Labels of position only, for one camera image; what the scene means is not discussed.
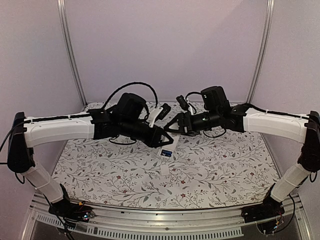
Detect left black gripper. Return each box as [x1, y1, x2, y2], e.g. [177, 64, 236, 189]
[119, 117, 174, 148]

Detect white remote control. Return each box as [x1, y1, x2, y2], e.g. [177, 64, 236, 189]
[158, 133, 180, 159]

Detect blue battery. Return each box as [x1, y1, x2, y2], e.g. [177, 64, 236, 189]
[160, 149, 173, 158]

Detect white battery cover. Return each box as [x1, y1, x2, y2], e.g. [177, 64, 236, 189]
[160, 165, 170, 176]

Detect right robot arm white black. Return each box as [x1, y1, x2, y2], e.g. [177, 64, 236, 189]
[164, 86, 320, 218]

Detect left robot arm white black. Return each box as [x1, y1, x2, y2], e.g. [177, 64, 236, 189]
[6, 93, 174, 217]

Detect floral table mat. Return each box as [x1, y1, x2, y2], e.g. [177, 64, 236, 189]
[52, 127, 279, 209]

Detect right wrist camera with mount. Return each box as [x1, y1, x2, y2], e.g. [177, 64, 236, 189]
[176, 95, 197, 115]

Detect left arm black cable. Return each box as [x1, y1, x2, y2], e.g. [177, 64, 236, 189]
[103, 81, 159, 111]

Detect right aluminium frame post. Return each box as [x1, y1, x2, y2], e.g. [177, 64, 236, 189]
[246, 0, 275, 104]

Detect aluminium frame post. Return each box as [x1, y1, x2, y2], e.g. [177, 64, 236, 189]
[246, 0, 275, 104]
[56, 0, 88, 107]

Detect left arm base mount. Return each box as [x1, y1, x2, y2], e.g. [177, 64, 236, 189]
[48, 199, 95, 223]

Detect perforated white cable duct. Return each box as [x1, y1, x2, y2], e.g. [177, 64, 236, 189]
[36, 212, 245, 238]

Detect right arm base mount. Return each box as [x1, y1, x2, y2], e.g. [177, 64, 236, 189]
[241, 201, 285, 235]

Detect front aluminium rail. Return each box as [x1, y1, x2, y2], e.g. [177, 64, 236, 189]
[29, 193, 303, 230]

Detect left aluminium frame post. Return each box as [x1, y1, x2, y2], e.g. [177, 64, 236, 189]
[56, 0, 88, 107]

